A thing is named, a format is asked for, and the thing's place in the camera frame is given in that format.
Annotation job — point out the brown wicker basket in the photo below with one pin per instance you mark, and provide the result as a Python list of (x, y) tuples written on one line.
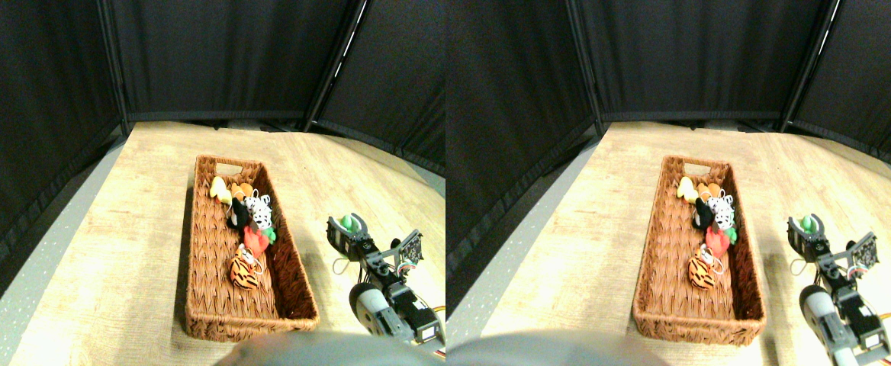
[(213, 259), (663, 259)]

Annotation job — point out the red plush toy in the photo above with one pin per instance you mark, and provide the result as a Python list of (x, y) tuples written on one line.
[(256, 241), (718, 241)]

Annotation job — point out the tiger striped plush toy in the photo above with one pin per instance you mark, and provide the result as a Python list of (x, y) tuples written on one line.
[(702, 271), (244, 271)]

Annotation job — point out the black and white plush toy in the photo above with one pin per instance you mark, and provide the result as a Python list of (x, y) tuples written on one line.
[(238, 214), (702, 214)]

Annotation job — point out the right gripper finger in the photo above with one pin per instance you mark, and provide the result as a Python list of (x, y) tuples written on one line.
[(338, 238), (821, 227), (798, 239), (362, 227)]

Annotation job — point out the orange plush toy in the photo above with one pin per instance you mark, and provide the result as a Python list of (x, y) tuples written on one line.
[(709, 191), (242, 191)]

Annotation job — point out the yellow plush toy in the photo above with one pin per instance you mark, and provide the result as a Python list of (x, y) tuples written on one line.
[(219, 187), (686, 187)]

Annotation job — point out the white black-spotted plush toy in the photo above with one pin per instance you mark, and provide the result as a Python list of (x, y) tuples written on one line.
[(722, 211), (261, 211)]

